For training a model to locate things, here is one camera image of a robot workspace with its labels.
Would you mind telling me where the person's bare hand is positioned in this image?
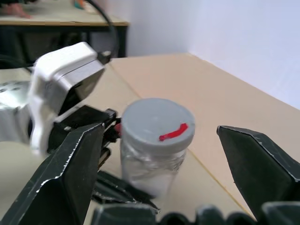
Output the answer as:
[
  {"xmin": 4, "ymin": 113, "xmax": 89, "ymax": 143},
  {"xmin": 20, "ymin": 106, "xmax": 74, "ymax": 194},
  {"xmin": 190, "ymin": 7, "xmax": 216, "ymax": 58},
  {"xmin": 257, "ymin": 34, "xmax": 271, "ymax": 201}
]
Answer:
[{"xmin": 0, "ymin": 3, "xmax": 33, "ymax": 19}]

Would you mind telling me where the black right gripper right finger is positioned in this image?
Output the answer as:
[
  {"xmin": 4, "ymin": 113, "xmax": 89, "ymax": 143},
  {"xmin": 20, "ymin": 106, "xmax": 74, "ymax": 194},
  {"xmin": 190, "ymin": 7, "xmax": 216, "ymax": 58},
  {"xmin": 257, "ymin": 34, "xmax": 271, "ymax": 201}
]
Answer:
[{"xmin": 216, "ymin": 125, "xmax": 300, "ymax": 225}]

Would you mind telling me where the grey jar lid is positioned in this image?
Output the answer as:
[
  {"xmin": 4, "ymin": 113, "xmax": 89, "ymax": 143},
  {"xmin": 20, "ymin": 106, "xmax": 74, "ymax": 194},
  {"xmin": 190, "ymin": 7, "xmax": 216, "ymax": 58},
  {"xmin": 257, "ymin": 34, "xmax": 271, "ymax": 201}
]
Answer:
[{"xmin": 121, "ymin": 97, "xmax": 196, "ymax": 155}]

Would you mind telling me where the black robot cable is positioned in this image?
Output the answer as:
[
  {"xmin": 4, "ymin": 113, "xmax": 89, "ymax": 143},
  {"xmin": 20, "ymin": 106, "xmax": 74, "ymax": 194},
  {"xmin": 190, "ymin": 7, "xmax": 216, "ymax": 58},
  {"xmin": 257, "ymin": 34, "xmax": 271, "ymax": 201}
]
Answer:
[{"xmin": 88, "ymin": 0, "xmax": 119, "ymax": 65}]

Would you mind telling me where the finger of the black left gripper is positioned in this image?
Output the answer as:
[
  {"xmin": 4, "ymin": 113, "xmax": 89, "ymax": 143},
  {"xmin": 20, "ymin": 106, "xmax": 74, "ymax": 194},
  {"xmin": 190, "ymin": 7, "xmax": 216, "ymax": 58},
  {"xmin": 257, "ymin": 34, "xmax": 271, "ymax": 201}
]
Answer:
[
  {"xmin": 104, "ymin": 108, "xmax": 123, "ymax": 144},
  {"xmin": 90, "ymin": 170, "xmax": 161, "ymax": 210}
]

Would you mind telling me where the beige table with black frame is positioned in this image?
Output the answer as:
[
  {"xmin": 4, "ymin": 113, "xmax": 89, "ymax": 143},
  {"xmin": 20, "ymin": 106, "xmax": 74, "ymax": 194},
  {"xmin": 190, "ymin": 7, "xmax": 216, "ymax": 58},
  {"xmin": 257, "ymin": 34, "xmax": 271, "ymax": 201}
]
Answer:
[{"xmin": 0, "ymin": 0, "xmax": 131, "ymax": 68}]

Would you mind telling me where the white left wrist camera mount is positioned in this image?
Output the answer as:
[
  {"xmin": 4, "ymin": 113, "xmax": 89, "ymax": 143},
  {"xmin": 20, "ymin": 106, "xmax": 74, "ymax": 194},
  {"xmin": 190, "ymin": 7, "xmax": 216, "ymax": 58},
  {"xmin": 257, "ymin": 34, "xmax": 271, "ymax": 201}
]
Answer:
[{"xmin": 28, "ymin": 42, "xmax": 106, "ymax": 156}]

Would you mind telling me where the clear plastic jar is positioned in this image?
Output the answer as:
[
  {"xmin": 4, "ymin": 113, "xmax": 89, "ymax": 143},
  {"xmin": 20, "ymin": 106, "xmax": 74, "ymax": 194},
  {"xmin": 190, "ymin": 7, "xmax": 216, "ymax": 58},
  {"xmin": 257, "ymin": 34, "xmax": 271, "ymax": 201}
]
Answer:
[{"xmin": 120, "ymin": 137, "xmax": 188, "ymax": 198}]

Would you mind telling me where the orange and teal object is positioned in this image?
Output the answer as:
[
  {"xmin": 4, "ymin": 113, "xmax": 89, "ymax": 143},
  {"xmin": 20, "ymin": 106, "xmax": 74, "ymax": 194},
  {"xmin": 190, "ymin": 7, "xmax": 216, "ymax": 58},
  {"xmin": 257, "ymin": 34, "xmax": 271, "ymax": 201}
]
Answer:
[{"xmin": 74, "ymin": 0, "xmax": 94, "ymax": 12}]

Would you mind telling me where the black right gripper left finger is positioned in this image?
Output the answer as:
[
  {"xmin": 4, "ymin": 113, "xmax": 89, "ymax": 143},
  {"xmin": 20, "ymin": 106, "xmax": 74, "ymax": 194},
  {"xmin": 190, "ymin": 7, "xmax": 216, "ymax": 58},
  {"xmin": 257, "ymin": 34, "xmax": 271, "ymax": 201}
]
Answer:
[{"xmin": 0, "ymin": 123, "xmax": 105, "ymax": 225}]

